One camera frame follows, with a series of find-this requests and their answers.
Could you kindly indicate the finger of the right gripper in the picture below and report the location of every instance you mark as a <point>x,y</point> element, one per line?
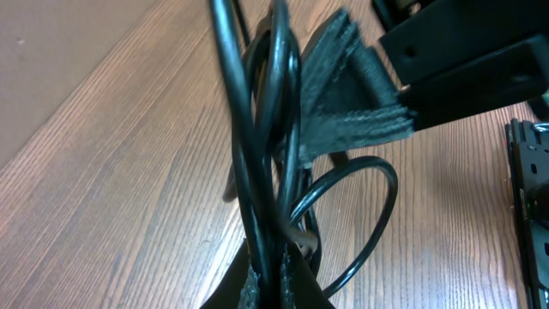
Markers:
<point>330,133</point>
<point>340,73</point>

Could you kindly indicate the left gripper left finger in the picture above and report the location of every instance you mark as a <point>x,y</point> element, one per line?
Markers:
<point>238,288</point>

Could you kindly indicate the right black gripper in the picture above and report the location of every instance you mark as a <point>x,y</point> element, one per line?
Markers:
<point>459,58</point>

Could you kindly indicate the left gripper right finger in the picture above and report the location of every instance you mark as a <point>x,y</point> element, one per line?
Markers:
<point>299,288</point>

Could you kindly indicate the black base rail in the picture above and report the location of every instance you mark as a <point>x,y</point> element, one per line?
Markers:
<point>527,145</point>

